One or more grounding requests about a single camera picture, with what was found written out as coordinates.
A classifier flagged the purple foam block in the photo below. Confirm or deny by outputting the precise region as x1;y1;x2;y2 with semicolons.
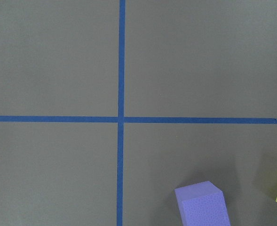
174;181;230;226

